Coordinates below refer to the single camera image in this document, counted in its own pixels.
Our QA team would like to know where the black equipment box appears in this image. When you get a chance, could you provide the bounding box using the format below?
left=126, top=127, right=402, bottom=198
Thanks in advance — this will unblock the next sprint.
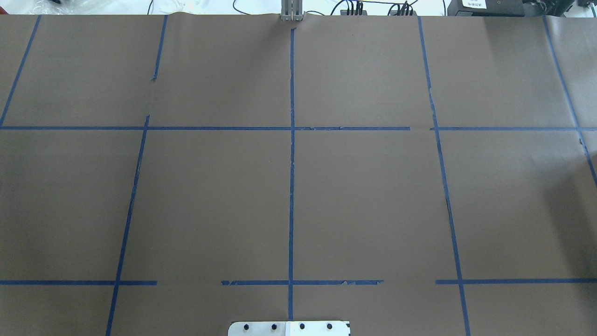
left=447, top=0, right=576, bottom=18

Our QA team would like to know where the power strip with plugs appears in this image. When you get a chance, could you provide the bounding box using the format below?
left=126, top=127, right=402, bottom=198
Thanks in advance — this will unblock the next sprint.
left=330, top=0, right=416, bottom=16

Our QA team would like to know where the clear plastic bag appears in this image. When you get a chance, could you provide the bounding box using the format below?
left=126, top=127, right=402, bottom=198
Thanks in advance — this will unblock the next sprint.
left=28, top=0, right=114, bottom=15

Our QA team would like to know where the aluminium extrusion post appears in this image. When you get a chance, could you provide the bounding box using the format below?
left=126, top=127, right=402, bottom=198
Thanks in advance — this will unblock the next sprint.
left=281, top=0, right=305, bottom=21

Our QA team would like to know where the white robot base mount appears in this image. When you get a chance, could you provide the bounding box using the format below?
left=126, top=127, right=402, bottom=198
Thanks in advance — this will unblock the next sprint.
left=228, top=321, right=351, bottom=336

